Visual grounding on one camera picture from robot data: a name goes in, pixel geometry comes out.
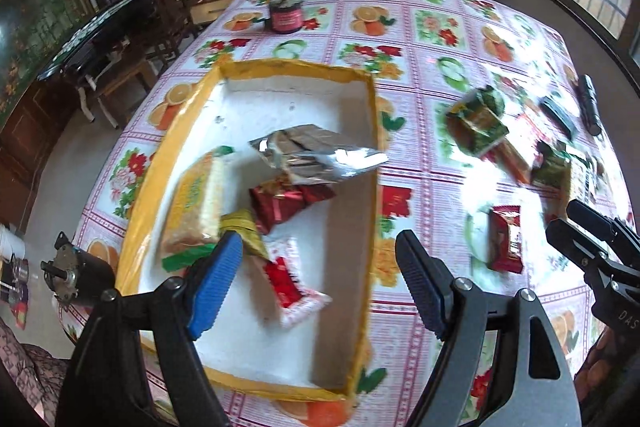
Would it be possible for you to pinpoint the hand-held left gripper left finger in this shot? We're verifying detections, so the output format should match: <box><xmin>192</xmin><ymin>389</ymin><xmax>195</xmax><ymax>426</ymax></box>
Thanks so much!
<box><xmin>57</xmin><ymin>231</ymin><xmax>244</xmax><ymax>427</ymax></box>

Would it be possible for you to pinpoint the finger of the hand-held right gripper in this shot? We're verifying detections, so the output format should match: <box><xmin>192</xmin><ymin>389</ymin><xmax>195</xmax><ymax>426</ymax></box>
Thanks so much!
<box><xmin>567</xmin><ymin>199</ymin><xmax>640</xmax><ymax>258</ymax></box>
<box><xmin>545</xmin><ymin>219</ymin><xmax>618</xmax><ymax>275</ymax></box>

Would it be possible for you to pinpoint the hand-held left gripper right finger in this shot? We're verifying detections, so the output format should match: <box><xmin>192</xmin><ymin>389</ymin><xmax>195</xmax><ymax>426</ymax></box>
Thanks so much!
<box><xmin>395</xmin><ymin>229</ymin><xmax>583</xmax><ymax>427</ymax></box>

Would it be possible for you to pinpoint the small green yellow packet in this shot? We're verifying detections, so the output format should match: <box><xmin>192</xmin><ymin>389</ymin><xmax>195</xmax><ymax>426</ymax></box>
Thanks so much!
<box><xmin>220</xmin><ymin>209</ymin><xmax>271</xmax><ymax>260</ymax></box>

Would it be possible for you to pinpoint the yellow green cracker packet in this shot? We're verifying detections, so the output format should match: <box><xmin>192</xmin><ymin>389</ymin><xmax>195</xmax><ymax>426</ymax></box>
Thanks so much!
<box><xmin>160</xmin><ymin>146</ymin><xmax>236</xmax><ymax>273</ymax></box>

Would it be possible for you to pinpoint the orange cracker packet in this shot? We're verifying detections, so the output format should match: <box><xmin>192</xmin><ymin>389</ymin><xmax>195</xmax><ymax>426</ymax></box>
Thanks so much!
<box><xmin>495</xmin><ymin>139</ymin><xmax>543</xmax><ymax>185</ymax></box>

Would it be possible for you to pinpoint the dark red foil packet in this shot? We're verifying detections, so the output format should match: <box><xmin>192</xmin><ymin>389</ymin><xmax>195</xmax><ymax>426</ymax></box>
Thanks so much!
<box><xmin>249</xmin><ymin>181</ymin><xmax>336</xmax><ymax>235</ymax></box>

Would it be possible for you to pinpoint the silver foil packet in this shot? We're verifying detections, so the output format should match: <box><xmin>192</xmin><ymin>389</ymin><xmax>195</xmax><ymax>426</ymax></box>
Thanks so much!
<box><xmin>248</xmin><ymin>124</ymin><xmax>391</xmax><ymax>185</ymax></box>

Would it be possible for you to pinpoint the white tray with yellow edge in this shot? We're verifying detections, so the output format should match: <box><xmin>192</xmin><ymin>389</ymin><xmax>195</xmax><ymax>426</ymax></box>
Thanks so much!
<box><xmin>117</xmin><ymin>59</ymin><xmax>388</xmax><ymax>403</ymax></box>

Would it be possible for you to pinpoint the green wrapped cracker packet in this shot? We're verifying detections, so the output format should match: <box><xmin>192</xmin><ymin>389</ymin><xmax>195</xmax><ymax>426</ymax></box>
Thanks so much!
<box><xmin>530</xmin><ymin>142</ymin><xmax>573</xmax><ymax>190</ymax></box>

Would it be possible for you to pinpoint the floral fruit print tablecloth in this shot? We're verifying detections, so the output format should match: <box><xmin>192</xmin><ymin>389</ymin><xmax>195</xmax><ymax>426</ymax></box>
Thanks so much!
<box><xmin>57</xmin><ymin>0</ymin><xmax>638</xmax><ymax>427</ymax></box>

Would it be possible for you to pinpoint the dark green flat packet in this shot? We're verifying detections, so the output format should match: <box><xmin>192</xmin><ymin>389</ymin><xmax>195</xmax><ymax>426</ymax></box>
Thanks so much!
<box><xmin>540</xmin><ymin>96</ymin><xmax>576</xmax><ymax>140</ymax></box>

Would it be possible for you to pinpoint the black flashlight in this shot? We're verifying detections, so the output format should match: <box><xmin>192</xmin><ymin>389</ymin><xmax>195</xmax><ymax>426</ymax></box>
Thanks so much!
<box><xmin>577</xmin><ymin>74</ymin><xmax>603</xmax><ymax>136</ymax></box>

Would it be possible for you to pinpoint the black electric motor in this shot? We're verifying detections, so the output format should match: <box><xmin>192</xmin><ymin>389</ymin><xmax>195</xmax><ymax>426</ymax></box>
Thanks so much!
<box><xmin>41</xmin><ymin>232</ymin><xmax>118</xmax><ymax>308</ymax></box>

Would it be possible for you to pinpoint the large green snack packet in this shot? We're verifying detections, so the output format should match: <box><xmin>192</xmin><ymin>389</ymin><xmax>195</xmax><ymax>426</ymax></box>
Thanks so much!
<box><xmin>445</xmin><ymin>87</ymin><xmax>508</xmax><ymax>156</ymax></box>

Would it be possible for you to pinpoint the metal pot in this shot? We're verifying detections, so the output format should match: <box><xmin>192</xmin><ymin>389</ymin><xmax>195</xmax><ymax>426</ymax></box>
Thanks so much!
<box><xmin>0</xmin><ymin>257</ymin><xmax>28</xmax><ymax>303</ymax></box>

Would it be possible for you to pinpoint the pink patterned cloth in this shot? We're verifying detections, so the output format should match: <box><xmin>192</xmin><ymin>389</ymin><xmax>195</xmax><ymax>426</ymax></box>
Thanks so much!
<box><xmin>0</xmin><ymin>317</ymin><xmax>71</xmax><ymax>427</ymax></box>

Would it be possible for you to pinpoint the white bucket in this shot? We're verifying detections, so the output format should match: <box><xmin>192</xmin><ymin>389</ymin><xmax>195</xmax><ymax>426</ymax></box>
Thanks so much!
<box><xmin>0</xmin><ymin>224</ymin><xmax>26</xmax><ymax>258</ymax></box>

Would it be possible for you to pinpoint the wooden stool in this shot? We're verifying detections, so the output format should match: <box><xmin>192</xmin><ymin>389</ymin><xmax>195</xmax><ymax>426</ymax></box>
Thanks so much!
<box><xmin>92</xmin><ymin>59</ymin><xmax>158</xmax><ymax>130</ymax></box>

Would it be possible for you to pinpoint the black mahjong table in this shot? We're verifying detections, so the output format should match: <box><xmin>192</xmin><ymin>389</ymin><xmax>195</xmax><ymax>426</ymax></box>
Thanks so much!
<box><xmin>37</xmin><ymin>0</ymin><xmax>153</xmax><ymax>80</ymax></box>

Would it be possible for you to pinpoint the wooden side table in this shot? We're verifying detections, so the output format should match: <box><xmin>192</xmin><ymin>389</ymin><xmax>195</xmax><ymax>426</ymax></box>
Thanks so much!
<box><xmin>187</xmin><ymin>0</ymin><xmax>238</xmax><ymax>25</ymax></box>

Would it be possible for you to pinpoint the dark jar with pink label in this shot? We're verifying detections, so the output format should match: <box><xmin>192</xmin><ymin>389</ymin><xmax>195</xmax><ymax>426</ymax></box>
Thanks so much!
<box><xmin>267</xmin><ymin>0</ymin><xmax>304</xmax><ymax>32</ymax></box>

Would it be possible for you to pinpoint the floral wall painting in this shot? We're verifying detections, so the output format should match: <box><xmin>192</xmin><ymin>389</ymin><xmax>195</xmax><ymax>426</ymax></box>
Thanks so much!
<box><xmin>0</xmin><ymin>0</ymin><xmax>96</xmax><ymax>128</ymax></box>

